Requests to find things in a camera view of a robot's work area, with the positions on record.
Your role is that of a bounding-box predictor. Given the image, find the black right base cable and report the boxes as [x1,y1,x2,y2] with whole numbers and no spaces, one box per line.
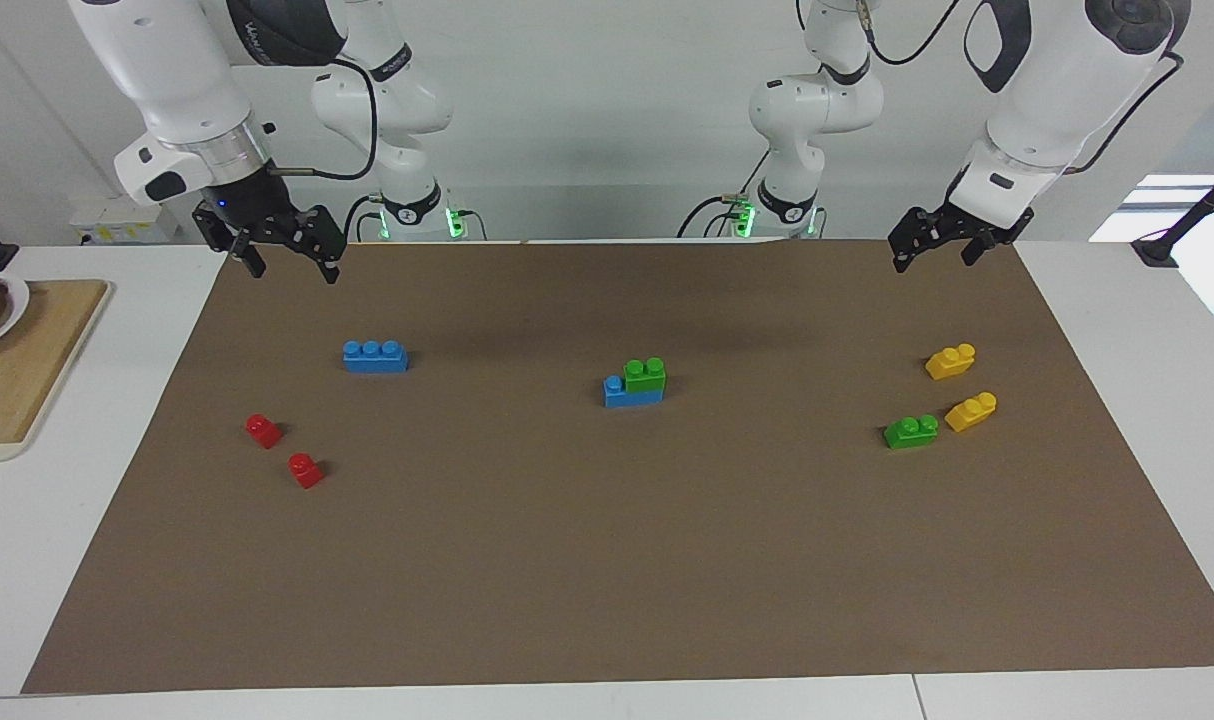
[342,195,383,243]

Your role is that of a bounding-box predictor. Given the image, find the blue three-stud brick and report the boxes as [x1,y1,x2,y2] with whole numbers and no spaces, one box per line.
[603,375,665,409]
[343,340,410,374]

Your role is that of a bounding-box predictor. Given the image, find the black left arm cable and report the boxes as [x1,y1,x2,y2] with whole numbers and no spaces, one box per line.
[855,0,1185,177]

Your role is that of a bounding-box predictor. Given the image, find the green two-stud brick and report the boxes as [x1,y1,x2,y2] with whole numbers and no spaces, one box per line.
[884,414,940,450]
[623,356,668,395]

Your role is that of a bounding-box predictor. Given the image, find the black left base cable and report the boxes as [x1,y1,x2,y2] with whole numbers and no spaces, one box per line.
[677,150,773,239]

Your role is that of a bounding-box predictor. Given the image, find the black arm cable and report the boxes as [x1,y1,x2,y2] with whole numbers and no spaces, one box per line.
[267,58,381,182]
[855,0,1185,177]

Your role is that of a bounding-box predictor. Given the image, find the yellow two-stud brick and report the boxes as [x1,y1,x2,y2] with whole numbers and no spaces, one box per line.
[945,391,998,433]
[925,343,977,381]

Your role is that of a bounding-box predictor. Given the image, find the black clamp stand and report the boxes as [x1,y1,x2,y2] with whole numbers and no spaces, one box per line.
[1132,158,1214,268]

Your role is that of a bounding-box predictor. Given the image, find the black base cable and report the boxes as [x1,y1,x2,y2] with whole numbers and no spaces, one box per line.
[677,150,773,239]
[342,195,383,243]

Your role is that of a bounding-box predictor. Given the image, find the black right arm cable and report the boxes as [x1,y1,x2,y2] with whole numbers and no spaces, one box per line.
[267,58,381,182]

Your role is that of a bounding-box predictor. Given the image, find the white wall socket box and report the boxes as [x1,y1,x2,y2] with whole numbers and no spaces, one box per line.
[70,195,200,246]

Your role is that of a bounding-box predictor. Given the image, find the brown table mat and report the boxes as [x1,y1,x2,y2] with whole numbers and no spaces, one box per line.
[22,238,1214,695]

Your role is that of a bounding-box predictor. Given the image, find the wooden cutting board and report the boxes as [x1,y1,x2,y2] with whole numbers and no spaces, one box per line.
[0,279,113,463]

